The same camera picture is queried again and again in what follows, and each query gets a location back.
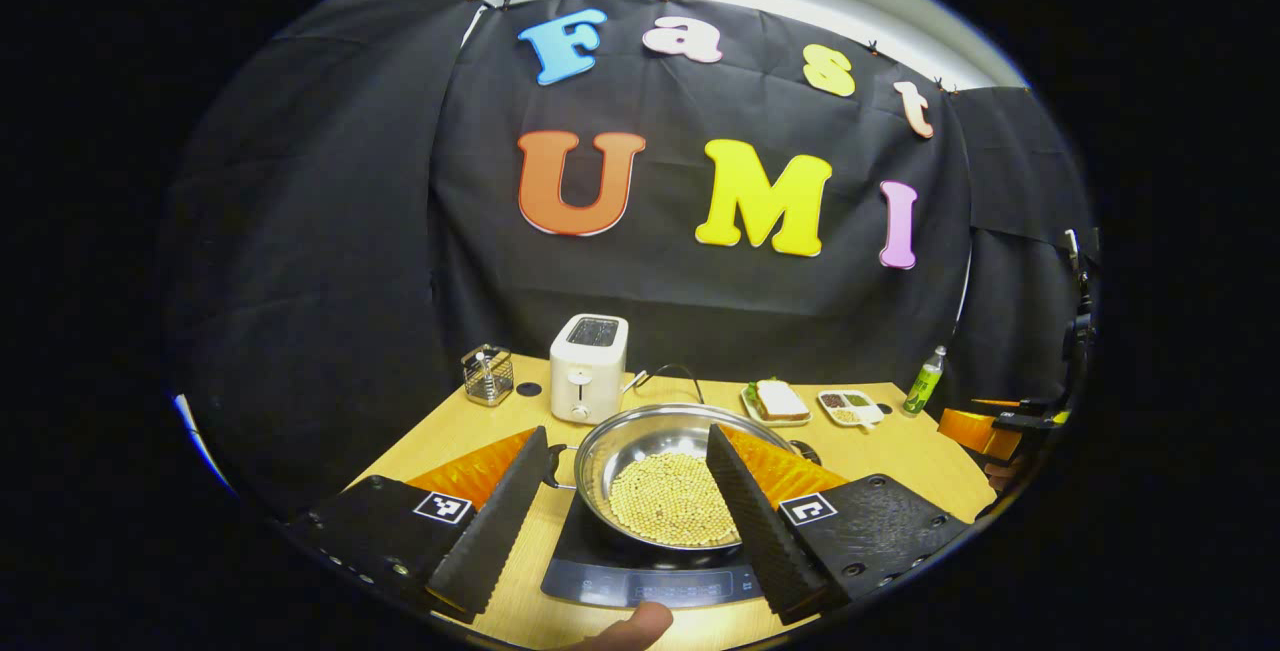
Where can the stainless steel pot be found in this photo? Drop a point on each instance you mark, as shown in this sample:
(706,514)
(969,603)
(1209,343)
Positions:
(640,431)

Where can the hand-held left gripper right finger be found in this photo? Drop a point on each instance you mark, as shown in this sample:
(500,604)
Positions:
(760,531)

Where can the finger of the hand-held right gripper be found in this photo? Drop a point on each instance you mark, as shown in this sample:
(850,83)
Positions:
(980,434)

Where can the black induction cooktop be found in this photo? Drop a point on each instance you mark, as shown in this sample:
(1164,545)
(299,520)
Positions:
(650,583)

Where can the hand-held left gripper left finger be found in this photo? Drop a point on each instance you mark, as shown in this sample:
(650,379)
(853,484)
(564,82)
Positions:
(495,531)

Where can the sandwich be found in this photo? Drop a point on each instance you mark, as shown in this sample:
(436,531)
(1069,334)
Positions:
(782,401)

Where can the black backdrop cloth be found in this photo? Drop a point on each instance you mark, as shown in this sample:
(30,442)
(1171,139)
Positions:
(650,301)

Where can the pale green square plate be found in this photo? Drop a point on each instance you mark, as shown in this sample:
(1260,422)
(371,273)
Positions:
(752,411)

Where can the green drink bottle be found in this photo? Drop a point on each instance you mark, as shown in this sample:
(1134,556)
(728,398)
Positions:
(923,386)

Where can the black metal stand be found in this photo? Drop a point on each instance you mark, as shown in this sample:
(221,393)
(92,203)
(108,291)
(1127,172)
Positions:
(1080,331)

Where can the pile of soybeans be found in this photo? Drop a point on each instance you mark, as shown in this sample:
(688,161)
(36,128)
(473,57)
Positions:
(670,501)

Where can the white toaster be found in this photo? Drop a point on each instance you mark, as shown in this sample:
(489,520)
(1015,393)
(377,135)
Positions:
(588,371)

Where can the white divided dish of beans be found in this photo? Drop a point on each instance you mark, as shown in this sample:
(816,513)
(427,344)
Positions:
(850,408)

